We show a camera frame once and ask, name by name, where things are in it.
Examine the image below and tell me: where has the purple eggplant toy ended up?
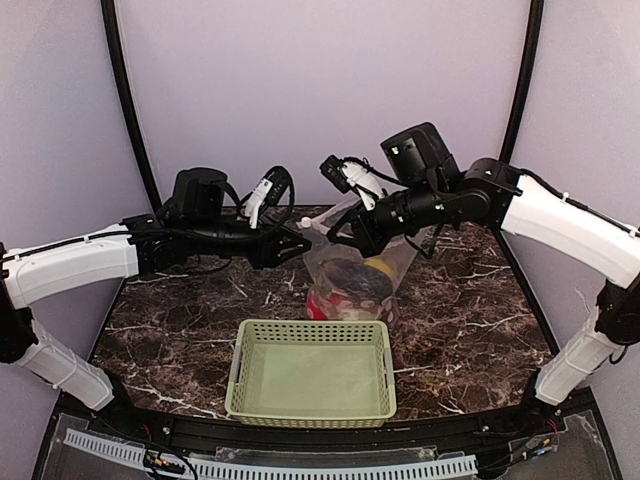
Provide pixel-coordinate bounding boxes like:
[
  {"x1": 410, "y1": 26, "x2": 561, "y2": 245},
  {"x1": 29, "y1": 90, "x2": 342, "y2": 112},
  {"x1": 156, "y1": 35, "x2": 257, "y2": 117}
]
[{"x1": 320, "y1": 258, "x2": 394, "y2": 303}]

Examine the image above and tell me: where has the clear zip top bag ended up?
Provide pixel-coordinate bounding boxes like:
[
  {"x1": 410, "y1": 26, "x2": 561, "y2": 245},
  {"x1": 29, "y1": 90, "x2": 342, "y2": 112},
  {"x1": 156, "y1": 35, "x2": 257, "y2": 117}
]
[{"x1": 296, "y1": 197, "x2": 428, "y2": 323}]

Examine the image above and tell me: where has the yellow bell pepper toy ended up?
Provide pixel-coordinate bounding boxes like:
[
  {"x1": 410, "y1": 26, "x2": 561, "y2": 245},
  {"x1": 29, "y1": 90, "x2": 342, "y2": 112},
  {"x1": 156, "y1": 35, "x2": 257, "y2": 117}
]
[{"x1": 364, "y1": 257, "x2": 394, "y2": 279}]

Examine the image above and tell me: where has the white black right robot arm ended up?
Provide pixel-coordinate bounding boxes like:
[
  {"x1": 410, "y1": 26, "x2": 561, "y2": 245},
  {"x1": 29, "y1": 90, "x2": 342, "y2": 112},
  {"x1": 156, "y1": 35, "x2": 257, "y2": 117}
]
[{"x1": 320, "y1": 122, "x2": 639, "y2": 408}]

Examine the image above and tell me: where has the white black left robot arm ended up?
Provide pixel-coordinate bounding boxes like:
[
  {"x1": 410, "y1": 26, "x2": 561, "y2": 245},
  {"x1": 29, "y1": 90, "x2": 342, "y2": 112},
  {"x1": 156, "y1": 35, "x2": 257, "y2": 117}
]
[{"x1": 1, "y1": 166, "x2": 311, "y2": 413}]

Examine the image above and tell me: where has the green plastic basket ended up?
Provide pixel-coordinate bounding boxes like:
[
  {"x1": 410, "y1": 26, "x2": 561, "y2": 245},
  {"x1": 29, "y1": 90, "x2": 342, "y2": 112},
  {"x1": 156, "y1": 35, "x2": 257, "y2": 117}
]
[{"x1": 225, "y1": 319, "x2": 397, "y2": 429}]

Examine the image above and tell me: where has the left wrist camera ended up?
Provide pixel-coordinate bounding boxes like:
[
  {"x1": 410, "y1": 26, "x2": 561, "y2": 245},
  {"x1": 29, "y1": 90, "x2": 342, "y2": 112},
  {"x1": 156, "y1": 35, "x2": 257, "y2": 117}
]
[{"x1": 239, "y1": 165, "x2": 295, "y2": 230}]

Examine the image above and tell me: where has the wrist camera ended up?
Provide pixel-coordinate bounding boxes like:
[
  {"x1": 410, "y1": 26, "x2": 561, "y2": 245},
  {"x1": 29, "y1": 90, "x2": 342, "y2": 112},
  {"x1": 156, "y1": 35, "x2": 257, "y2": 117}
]
[
  {"x1": 319, "y1": 155, "x2": 387, "y2": 211},
  {"x1": 239, "y1": 165, "x2": 295, "y2": 230}
]

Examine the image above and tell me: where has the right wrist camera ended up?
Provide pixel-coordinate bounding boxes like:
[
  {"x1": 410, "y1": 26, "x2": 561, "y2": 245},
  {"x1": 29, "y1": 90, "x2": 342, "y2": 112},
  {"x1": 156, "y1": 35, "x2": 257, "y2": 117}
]
[{"x1": 319, "y1": 155, "x2": 387, "y2": 211}]

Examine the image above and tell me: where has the black front rail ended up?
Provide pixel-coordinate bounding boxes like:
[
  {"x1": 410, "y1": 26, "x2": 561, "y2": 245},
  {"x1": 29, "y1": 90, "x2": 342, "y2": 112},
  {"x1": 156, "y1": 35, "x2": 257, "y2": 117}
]
[{"x1": 91, "y1": 389, "x2": 593, "y2": 465}]

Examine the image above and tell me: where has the white cable duct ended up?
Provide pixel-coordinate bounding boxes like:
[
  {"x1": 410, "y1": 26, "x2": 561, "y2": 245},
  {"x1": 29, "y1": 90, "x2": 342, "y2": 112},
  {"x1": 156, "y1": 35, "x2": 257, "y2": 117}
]
[{"x1": 63, "y1": 428, "x2": 479, "y2": 479}]

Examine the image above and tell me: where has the black right frame post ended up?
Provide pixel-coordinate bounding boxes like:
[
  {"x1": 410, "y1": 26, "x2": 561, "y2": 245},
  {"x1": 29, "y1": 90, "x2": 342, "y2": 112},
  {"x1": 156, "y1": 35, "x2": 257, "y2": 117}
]
[{"x1": 499, "y1": 0, "x2": 545, "y2": 164}]

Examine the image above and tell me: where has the black frame post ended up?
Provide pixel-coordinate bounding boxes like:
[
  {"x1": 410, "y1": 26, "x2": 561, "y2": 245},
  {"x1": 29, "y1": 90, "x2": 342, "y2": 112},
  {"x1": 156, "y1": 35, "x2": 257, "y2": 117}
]
[
  {"x1": 100, "y1": 0, "x2": 161, "y2": 211},
  {"x1": 499, "y1": 0, "x2": 545, "y2": 164}
]

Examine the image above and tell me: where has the black left frame post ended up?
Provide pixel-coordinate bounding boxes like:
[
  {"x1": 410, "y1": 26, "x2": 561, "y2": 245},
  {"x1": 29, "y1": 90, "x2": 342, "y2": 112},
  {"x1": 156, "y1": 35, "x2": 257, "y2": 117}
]
[{"x1": 100, "y1": 0, "x2": 161, "y2": 211}]

